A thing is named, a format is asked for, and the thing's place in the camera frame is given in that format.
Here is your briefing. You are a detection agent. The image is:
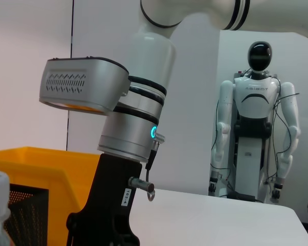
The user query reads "right gripper cable with plug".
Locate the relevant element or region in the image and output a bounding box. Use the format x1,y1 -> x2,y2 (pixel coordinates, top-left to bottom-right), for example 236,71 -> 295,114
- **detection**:
144,128 -> 168,180

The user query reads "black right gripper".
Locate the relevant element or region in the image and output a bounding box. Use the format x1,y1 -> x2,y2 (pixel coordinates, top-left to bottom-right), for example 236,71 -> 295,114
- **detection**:
66,153 -> 143,246

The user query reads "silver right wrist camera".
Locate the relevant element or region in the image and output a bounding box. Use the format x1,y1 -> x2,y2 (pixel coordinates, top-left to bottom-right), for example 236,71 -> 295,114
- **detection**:
38,56 -> 130,117

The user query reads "black power brick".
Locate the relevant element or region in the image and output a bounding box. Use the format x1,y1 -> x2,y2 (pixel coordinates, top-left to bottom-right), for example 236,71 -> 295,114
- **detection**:
225,190 -> 260,203

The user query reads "black mesh pen holder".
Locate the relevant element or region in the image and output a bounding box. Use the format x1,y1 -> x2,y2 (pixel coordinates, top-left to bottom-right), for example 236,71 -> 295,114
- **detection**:
4,182 -> 50,246

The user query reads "white Agibot humanoid robot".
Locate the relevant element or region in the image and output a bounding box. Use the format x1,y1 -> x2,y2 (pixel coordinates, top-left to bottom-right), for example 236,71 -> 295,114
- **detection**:
208,40 -> 302,203

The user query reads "yellow plastic bin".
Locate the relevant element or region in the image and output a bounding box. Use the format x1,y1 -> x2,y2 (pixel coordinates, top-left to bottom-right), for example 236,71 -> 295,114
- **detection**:
0,146 -> 101,246

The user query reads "metal pin with ring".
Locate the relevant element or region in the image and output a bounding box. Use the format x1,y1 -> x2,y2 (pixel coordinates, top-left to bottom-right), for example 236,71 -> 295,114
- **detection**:
127,176 -> 156,202

